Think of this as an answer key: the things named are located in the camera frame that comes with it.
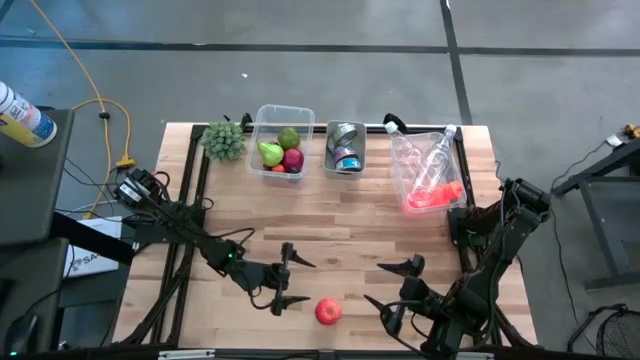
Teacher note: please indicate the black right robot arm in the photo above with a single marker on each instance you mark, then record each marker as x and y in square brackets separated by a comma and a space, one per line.
[500, 250]

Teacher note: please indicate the grey plastic bin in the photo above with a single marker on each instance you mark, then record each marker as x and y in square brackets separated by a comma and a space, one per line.
[357, 145]

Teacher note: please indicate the white cardboard box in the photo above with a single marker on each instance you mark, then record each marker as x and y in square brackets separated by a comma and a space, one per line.
[95, 260]

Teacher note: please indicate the red apple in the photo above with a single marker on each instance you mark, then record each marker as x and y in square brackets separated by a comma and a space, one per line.
[328, 311]

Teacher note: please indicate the black frame knob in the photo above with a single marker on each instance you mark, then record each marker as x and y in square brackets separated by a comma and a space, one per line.
[245, 121]
[391, 119]

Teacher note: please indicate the black metal stand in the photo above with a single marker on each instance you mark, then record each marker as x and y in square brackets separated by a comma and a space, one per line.
[608, 250]

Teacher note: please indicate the olive green label tin can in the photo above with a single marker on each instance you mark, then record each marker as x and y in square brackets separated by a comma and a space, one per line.
[345, 133]

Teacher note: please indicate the white power adapter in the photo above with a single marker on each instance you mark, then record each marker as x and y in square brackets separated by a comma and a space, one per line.
[614, 140]

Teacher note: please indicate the green apple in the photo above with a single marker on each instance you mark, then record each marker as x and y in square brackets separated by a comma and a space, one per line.
[289, 138]

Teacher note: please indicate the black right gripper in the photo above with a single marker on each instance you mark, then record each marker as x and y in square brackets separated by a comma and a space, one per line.
[420, 295]

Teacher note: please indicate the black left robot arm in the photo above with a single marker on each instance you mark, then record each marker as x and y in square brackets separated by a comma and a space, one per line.
[190, 232]

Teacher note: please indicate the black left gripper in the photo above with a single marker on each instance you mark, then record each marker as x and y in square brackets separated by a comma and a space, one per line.
[270, 277]

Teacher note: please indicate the black mesh basket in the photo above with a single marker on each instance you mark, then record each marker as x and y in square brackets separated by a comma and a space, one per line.
[620, 332]

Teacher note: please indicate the black aluminium frame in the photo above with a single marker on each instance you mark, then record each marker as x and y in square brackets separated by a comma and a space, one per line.
[196, 132]

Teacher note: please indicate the neon orange plastic bottle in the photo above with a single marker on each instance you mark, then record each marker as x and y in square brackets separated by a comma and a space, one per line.
[440, 195]

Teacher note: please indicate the clear bottle with white cap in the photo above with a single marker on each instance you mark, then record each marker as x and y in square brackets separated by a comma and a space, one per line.
[392, 128]
[440, 155]

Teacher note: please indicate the black computer mouse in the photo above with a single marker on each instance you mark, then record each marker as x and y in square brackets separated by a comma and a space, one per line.
[20, 335]

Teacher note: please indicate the black side desk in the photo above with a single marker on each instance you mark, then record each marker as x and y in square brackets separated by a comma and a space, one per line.
[30, 190]

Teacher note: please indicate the clear plastic bin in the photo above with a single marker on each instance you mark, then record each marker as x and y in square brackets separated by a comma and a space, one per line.
[455, 170]
[272, 115]

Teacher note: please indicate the green pear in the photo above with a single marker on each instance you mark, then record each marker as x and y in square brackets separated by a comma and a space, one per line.
[271, 154]

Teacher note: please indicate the green spiky artificial plant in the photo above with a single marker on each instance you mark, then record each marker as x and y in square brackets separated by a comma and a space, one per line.
[223, 141]

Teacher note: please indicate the silver metal bar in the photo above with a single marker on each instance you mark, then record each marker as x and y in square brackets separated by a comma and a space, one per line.
[187, 355]
[465, 356]

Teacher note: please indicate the white yellow blue canister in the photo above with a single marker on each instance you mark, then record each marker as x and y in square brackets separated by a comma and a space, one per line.
[25, 122]

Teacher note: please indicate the teal label tin can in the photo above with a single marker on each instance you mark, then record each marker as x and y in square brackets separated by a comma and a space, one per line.
[350, 164]

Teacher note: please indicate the yellow tool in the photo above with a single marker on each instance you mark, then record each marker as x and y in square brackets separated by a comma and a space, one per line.
[632, 131]

